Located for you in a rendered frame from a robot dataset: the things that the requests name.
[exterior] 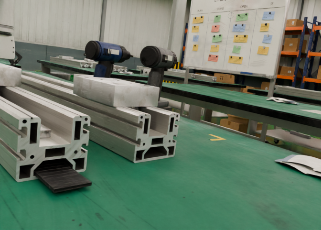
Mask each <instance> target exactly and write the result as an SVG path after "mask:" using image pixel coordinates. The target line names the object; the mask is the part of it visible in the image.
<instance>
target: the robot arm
mask: <svg viewBox="0 0 321 230"><path fill-rule="evenodd" d="M14 8H15V0H0V59H8V60H9V62H10V64H11V65H10V66H13V67H14V66H15V65H16V64H17V63H18V62H19V61H20V60H21V59H22V56H21V55H20V54H18V53H17V52H16V51H15V42H14V36H12V34H11V33H13V32H14V29H13V28H14ZM15 55H16V56H17V59H16V60H13V59H14V58H15Z"/></svg>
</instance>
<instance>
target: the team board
mask: <svg viewBox="0 0 321 230"><path fill-rule="evenodd" d="M289 5H290V0H192V2H191V9H190V17H189V24H188V32H187V39H186V46H185V54H184V61H183V68H186V71H185V78H184V84H188V76H189V69H197V70H205V71H214V72H221V73H229V74H237V75H245V76H253V77H263V78H268V79H270V84H269V90H268V96H267V97H273V93H274V87H275V82H276V79H277V74H278V67H279V62H280V56H281V50H282V45H283V40H284V34H285V29H286V23H287V17H288V12H289ZM200 122H201V123H204V124H207V125H210V126H214V127H217V128H219V129H223V130H226V131H230V132H233V133H236V134H239V135H242V136H245V137H248V138H251V139H254V140H258V141H261V142H265V139H266V133H267V128H268V124H266V123H263V125H262V131H261V136H260V138H259V137H256V136H253V135H249V134H246V133H243V132H239V131H236V130H232V129H229V128H226V127H223V126H220V125H216V124H213V123H210V122H207V121H203V120H200Z"/></svg>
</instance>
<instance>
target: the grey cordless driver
mask: <svg viewBox="0 0 321 230"><path fill-rule="evenodd" d="M140 61H141V63H142V64H143V65H144V66H146V67H148V68H151V71H150V72H149V77H148V81H147V85H149V86H154V87H159V88H160V90H159V98H158V106H157V108H161V109H164V110H169V111H172V107H170V106H168V105H169V102H168V101H167V100H162V99H160V96H161V88H162V82H163V76H164V71H166V72H167V71H168V69H171V68H173V67H174V66H175V65H176V63H177V57H176V54H175V52H173V51H170V50H168V49H165V48H161V47H156V46H146V47H144V48H143V49H142V51H141V53H140Z"/></svg>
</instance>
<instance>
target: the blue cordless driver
mask: <svg viewBox="0 0 321 230"><path fill-rule="evenodd" d="M85 54H86V56H87V58H88V59H90V60H94V61H98V64H97V65H96V67H95V71H94V76H93V77H102V78H110V75H111V74H112V71H113V66H114V65H113V64H114V63H122V62H124V61H125V60H128V59H130V57H133V55H131V54H130V52H129V51H127V50H126V49H125V47H123V46H121V45H117V44H111V43H105V42H100V41H89V42H88V43H87V44H86V47H85Z"/></svg>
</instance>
